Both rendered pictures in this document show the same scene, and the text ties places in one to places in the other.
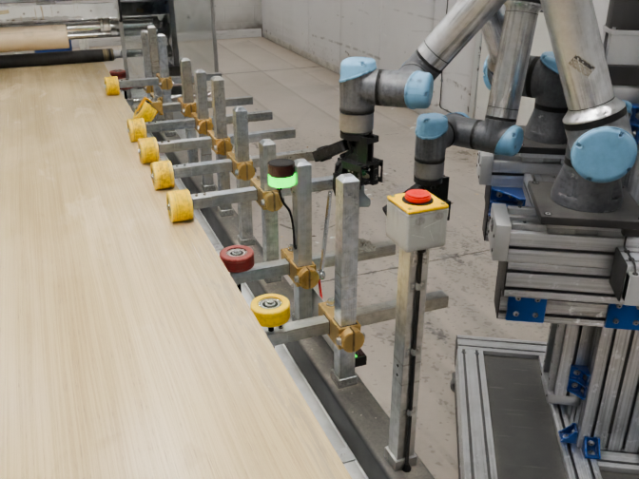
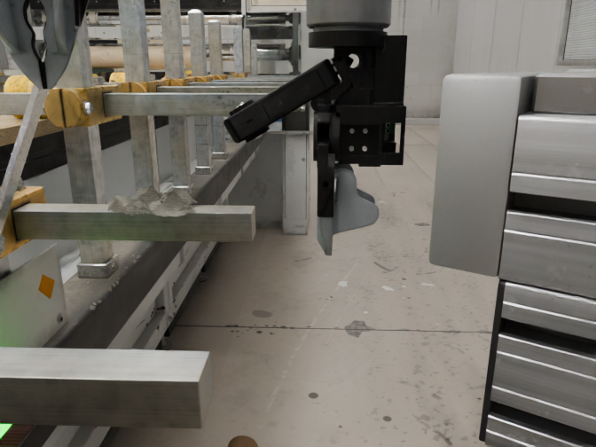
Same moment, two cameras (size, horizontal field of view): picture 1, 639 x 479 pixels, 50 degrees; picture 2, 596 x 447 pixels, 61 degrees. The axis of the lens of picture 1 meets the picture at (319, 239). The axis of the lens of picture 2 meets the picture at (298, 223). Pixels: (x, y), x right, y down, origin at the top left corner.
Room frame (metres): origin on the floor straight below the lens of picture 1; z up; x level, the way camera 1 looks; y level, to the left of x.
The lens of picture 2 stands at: (1.15, -0.43, 1.00)
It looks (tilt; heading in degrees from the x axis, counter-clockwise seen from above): 17 degrees down; 24
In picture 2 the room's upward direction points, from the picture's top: straight up
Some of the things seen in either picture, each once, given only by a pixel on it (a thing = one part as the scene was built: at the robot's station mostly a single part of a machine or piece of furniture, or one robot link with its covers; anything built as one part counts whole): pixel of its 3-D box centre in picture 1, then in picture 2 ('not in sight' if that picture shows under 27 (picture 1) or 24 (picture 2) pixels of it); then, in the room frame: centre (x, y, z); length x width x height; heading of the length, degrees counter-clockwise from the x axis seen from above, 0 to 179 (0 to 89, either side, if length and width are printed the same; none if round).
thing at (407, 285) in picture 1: (407, 360); not in sight; (0.97, -0.15, 0.93); 0.05 x 0.04 x 0.45; 22
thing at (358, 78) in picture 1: (358, 85); not in sight; (1.44, -0.08, 1.29); 0.09 x 0.08 x 0.11; 73
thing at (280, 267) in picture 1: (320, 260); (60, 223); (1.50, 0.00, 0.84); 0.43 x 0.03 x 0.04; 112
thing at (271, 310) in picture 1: (270, 325); not in sight; (1.19, 0.10, 0.85); 0.08 x 0.08 x 0.11
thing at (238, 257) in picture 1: (238, 272); not in sight; (1.42, 0.19, 0.85); 0.08 x 0.08 x 0.11
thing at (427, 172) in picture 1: (428, 168); (348, 8); (1.61, -0.27, 1.05); 0.08 x 0.08 x 0.05
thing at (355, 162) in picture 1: (358, 158); not in sight; (1.44, -0.09, 1.13); 0.09 x 0.08 x 0.12; 42
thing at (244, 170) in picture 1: (241, 165); (144, 95); (1.93, 0.23, 0.95); 0.13 x 0.06 x 0.05; 22
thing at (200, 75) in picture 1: (204, 137); (200, 102); (2.37, 0.41, 0.90); 0.03 x 0.03 x 0.48; 22
